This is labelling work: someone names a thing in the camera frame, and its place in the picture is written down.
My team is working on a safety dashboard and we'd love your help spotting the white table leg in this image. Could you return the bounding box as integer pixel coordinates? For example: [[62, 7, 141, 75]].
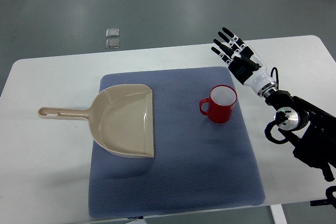
[[270, 204, 287, 224]]

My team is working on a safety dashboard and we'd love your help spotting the upper metal floor plate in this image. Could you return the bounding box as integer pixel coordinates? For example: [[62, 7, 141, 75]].
[[106, 28, 120, 38]]

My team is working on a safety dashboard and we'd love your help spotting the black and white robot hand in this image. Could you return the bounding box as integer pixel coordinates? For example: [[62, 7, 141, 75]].
[[211, 27, 278, 98]]

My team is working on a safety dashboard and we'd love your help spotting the blue fabric mat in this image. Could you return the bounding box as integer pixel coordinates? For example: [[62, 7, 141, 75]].
[[88, 67, 265, 218]]

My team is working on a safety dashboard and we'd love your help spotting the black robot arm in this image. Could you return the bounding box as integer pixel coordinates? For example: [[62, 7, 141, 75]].
[[264, 87, 335, 182]]

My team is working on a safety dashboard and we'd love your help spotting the beige plastic dustpan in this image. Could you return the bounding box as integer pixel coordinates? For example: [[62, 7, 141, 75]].
[[38, 84, 155, 158]]

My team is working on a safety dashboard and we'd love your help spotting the red cup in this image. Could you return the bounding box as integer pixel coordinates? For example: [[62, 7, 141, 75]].
[[199, 84, 238, 124]]

